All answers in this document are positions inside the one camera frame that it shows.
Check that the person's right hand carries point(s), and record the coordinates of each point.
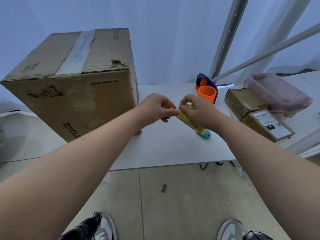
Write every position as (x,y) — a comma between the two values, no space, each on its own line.
(203,112)

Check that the person's left hand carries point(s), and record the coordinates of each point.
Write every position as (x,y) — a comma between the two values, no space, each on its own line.
(153,108)

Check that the person's left thumb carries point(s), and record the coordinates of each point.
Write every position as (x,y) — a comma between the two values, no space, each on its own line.
(171,112)

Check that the person's right thumb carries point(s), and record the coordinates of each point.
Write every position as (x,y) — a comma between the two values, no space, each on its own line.
(184,111)

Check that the yellow tape roll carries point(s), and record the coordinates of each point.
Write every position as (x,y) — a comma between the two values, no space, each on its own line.
(190,121)

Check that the person's left forearm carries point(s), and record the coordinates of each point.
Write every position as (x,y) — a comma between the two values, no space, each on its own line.
(62,177)

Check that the person's right forearm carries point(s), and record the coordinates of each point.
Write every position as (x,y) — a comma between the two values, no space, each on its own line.
(272,172)

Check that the white table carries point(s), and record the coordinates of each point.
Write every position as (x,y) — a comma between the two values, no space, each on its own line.
(175,132)

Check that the teal utility knife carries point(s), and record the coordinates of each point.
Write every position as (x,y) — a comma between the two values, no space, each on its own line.
(204,134)

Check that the blue orange tape dispenser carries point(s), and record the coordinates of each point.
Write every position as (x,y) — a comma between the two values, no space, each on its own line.
(207,87)

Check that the small taped cardboard box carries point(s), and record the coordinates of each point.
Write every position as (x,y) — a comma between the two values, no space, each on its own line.
(243,102)

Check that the labelled small cardboard box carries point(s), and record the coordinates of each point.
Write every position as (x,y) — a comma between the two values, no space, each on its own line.
(268,126)

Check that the pink plastic mailer bag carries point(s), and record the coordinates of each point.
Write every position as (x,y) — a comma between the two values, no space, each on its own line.
(277,93)

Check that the large cardboard box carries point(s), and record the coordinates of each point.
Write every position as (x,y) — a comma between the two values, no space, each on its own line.
(75,82)

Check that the person's right shoe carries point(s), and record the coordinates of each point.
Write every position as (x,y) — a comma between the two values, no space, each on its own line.
(241,232)

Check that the person's shoe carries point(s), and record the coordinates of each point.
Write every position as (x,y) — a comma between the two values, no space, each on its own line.
(93,228)
(241,232)

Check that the person's left shoe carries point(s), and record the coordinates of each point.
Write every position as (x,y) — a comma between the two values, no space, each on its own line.
(93,228)

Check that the metal frame pole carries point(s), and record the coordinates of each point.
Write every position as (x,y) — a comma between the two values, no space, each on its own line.
(228,34)

